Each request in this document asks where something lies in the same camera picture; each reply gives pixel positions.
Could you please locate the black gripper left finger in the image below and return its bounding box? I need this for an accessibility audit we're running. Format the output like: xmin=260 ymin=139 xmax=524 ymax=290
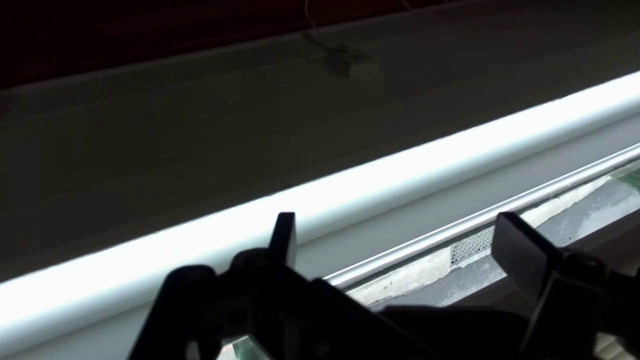
xmin=125 ymin=210 xmax=427 ymax=360

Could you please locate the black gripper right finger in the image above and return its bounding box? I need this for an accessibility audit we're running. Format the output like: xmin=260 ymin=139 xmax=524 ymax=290
xmin=491 ymin=210 xmax=640 ymax=360

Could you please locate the white window sill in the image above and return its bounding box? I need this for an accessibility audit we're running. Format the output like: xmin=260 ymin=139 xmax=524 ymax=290
xmin=0 ymin=69 xmax=640 ymax=360

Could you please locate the white window frame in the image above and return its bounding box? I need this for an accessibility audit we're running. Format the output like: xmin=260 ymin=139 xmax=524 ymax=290
xmin=323 ymin=142 xmax=640 ymax=290

